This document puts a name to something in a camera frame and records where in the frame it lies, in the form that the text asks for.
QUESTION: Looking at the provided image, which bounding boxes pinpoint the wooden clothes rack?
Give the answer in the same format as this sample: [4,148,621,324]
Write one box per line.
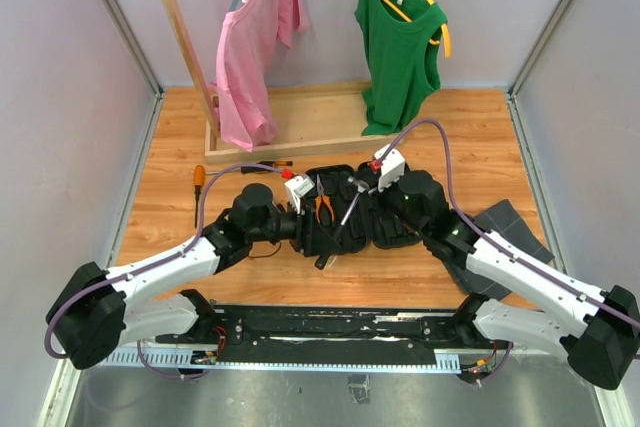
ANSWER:
[162,0,392,165]

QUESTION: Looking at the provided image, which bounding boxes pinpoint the black plastic tool case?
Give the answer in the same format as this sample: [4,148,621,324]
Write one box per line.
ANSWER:
[303,162,419,255]

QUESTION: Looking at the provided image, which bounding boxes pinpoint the black orange screwdriver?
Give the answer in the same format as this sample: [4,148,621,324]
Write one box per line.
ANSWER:
[204,160,294,176]

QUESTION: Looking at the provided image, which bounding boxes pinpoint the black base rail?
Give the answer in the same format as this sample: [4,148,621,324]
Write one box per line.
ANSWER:
[144,302,514,366]

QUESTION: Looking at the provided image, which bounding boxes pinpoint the green tank top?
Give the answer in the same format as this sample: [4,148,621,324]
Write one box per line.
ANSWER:
[354,0,447,136]

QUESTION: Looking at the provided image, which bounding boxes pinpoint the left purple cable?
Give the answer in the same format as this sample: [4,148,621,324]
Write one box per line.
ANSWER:
[43,164,291,381]

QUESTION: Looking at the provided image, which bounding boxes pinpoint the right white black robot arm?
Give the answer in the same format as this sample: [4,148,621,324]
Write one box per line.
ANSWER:
[377,170,639,390]

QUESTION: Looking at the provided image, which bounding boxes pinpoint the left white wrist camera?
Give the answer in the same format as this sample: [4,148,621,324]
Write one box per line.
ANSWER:
[282,169,315,214]

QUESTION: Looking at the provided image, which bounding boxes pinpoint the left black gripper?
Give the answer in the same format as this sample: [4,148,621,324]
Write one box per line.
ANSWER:
[248,196,341,257]

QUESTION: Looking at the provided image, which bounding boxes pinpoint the grey folded cloth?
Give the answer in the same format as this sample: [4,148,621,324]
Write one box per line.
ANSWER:
[444,198,557,296]

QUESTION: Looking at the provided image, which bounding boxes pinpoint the steel claw hammer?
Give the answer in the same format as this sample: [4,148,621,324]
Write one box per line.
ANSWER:
[314,176,370,270]

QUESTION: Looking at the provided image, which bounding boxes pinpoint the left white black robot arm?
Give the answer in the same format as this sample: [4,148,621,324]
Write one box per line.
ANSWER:
[44,176,315,370]

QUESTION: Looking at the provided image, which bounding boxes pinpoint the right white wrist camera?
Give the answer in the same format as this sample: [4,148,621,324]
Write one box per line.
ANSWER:
[370,144,406,192]

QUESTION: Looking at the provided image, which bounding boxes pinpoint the small orange screwdriver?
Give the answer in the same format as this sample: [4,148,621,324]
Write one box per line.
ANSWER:
[193,165,206,228]

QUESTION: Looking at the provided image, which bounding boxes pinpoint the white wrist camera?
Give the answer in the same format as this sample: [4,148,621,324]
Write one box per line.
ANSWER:
[370,144,406,192]
[282,169,315,214]

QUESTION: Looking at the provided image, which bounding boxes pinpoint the orange handled pliers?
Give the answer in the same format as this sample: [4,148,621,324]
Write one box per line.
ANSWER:
[315,175,335,226]

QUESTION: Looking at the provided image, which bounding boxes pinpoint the pink t-shirt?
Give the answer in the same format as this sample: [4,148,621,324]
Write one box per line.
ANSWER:
[216,0,310,152]

